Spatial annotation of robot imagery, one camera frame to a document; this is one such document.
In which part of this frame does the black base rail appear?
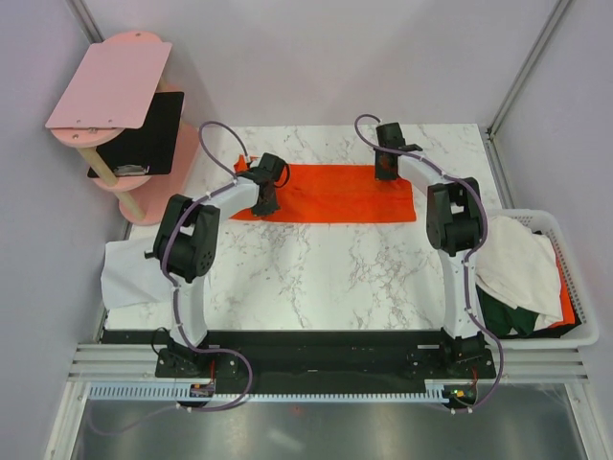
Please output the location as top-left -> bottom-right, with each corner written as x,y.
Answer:
102,329 -> 496,393

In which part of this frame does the white laundry basket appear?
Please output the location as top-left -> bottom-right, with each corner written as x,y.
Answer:
487,209 -> 599,350

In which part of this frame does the white t shirt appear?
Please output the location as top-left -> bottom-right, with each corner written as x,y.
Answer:
476,215 -> 563,329

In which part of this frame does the black clipboard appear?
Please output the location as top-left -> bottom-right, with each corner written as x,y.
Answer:
96,91 -> 185,177

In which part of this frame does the pink wooden shelf stand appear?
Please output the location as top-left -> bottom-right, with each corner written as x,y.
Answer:
46,31 -> 197,225

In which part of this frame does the pink clipboard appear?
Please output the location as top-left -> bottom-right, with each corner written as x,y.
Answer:
45,41 -> 171,129

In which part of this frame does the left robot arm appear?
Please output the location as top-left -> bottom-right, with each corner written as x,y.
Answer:
147,153 -> 290,377

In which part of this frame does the dark green t shirt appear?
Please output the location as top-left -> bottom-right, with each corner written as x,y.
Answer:
477,287 -> 538,338

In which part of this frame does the white cloth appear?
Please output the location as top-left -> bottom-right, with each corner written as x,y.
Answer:
101,237 -> 171,310

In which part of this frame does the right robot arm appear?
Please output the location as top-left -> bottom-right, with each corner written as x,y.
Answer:
375,123 -> 488,378

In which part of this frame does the white cable duct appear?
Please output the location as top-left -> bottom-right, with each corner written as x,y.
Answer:
87,381 -> 449,403

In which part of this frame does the orange t shirt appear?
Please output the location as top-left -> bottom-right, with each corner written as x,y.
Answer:
228,152 -> 417,225

